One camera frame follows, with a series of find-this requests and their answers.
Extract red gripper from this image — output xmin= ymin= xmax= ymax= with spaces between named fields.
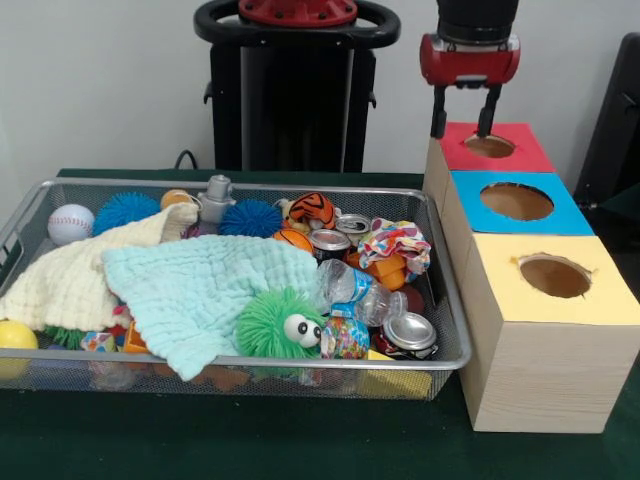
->
xmin=418 ymin=32 xmax=522 ymax=140

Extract crushed clear plastic bottle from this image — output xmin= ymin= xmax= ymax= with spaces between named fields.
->
xmin=315 ymin=258 xmax=409 ymax=329

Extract shallow mesh bin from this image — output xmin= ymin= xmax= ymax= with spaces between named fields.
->
xmin=0 ymin=177 xmax=474 ymax=401

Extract wooden box with three holes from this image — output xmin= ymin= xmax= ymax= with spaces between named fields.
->
xmin=422 ymin=121 xmax=640 ymax=434

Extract colourful patterned cloth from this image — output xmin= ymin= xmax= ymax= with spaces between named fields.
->
xmin=357 ymin=217 xmax=432 ymax=286

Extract black panel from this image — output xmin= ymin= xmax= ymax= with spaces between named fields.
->
xmin=573 ymin=32 xmax=640 ymax=201

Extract orange tiger plush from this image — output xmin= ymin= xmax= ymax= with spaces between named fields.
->
xmin=287 ymin=192 xmax=339 ymax=231

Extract crushed can with silver end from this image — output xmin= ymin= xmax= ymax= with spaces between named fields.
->
xmin=372 ymin=310 xmax=440 ymax=361

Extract blue spiky ball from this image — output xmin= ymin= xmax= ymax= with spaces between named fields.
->
xmin=92 ymin=191 xmax=162 ymax=237
xmin=218 ymin=198 xmax=285 ymax=239

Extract green fuzzy ball with eyes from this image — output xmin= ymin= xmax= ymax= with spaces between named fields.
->
xmin=234 ymin=285 xmax=329 ymax=361

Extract mint green cloth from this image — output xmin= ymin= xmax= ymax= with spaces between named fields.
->
xmin=102 ymin=233 xmax=331 ymax=384

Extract white baseball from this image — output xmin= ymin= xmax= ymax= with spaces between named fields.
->
xmin=47 ymin=203 xmax=96 ymax=247

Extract cream cloth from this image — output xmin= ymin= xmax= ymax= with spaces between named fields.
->
xmin=0 ymin=202 xmax=200 ymax=334

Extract yellow ball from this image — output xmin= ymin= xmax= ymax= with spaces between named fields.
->
xmin=0 ymin=319 xmax=40 ymax=381

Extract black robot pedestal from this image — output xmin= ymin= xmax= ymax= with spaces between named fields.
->
xmin=193 ymin=0 xmax=402 ymax=174

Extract black cable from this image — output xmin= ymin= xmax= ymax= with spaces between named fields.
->
xmin=173 ymin=148 xmax=201 ymax=171

